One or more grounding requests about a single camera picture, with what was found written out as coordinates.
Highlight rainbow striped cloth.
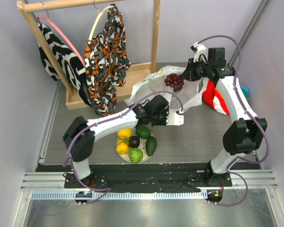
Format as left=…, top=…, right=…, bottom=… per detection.
left=240, top=86, right=249, bottom=99

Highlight dark red fake grapes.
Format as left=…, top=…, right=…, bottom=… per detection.
left=164, top=73, right=184, bottom=92

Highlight dark brown fake fruit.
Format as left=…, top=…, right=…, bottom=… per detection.
left=129, top=136, right=140, bottom=148

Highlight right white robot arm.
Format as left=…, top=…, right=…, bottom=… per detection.
left=180, top=44, right=267, bottom=187

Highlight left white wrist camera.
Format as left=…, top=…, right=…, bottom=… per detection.
left=166, top=110, right=184, bottom=126

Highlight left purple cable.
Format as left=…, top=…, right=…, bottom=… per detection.
left=62, top=90, right=184, bottom=205

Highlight green fake avocado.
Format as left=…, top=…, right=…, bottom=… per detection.
left=145, top=136, right=157, bottom=156

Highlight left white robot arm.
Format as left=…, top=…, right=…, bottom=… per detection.
left=62, top=95, right=169, bottom=189

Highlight white slotted cable duct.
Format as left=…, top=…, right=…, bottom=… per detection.
left=31, top=190, right=207, bottom=200

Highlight yellow fake lemon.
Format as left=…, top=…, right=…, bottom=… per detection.
left=117, top=128, right=133, bottom=140

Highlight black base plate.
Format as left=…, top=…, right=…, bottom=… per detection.
left=63, top=163, right=232, bottom=193

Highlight light green fake apple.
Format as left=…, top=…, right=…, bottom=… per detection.
left=128, top=148, right=143, bottom=163

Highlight aluminium rail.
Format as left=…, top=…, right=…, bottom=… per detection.
left=20, top=168, right=278, bottom=193

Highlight cream clothes hanger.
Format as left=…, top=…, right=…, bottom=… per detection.
left=88, top=5, right=114, bottom=40

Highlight orange grey camouflage cloth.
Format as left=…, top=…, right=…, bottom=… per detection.
left=84, top=4, right=131, bottom=117

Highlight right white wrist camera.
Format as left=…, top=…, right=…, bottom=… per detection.
left=190, top=42, right=207, bottom=62

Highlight blue cream ceramic plate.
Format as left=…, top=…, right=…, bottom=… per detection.
left=116, top=126, right=158, bottom=164

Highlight wooden clothes rack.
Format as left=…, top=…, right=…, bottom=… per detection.
left=17, top=0, right=160, bottom=110

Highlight pink clothes hanger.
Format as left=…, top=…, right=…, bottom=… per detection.
left=36, top=15, right=86, bottom=66

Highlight red white cloth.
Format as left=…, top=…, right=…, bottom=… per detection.
left=202, top=80, right=230, bottom=115

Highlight green fake fruit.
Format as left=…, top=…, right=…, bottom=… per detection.
left=135, top=125, right=151, bottom=139

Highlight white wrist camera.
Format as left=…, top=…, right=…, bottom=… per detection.
left=190, top=42, right=207, bottom=62
left=166, top=110, right=184, bottom=126

